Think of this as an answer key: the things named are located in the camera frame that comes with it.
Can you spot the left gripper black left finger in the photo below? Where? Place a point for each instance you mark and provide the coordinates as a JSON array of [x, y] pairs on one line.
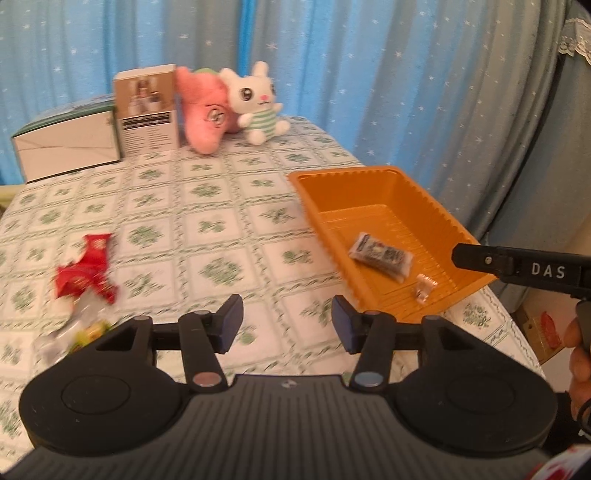
[[204, 334]]

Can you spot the grey lace-trimmed curtain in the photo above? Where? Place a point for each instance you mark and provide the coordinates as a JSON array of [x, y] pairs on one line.
[[548, 205]]

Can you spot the yellow green candy packet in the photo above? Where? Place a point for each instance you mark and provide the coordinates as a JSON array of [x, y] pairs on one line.
[[89, 334]]

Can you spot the small brown clear-wrapped candy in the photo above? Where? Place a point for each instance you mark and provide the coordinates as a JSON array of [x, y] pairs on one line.
[[425, 286]]

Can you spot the red candy packet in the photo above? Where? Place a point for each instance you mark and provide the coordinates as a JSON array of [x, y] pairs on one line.
[[96, 251]]

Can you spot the orange plastic tray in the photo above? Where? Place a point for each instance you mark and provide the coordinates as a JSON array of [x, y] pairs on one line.
[[383, 201]]

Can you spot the pink starfish plush toy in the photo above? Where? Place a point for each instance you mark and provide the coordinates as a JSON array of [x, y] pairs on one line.
[[205, 107]]

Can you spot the white bunny plush toy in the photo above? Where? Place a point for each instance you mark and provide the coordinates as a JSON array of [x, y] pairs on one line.
[[253, 99]]

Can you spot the person's right hand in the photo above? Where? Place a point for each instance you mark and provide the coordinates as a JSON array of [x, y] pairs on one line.
[[579, 366]]

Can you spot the dark seaweed snack packet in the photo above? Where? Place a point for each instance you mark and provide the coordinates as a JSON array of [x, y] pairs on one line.
[[390, 260]]

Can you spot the white clear snack wrapper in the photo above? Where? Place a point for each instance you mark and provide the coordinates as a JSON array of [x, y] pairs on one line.
[[88, 310]]

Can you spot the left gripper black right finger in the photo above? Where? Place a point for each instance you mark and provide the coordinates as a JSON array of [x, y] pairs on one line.
[[371, 334]]

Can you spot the brown white product box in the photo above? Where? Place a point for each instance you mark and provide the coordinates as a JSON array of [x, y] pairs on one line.
[[145, 110]]

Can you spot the blue star curtain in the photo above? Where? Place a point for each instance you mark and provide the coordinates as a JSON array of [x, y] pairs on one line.
[[452, 92]]

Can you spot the red snack packet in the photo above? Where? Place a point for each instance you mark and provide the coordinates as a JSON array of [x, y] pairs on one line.
[[75, 279]]

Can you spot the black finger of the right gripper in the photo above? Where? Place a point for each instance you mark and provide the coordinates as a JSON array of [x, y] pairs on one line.
[[497, 261]]

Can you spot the white flat cardboard box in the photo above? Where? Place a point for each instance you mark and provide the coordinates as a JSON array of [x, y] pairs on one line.
[[68, 138]]

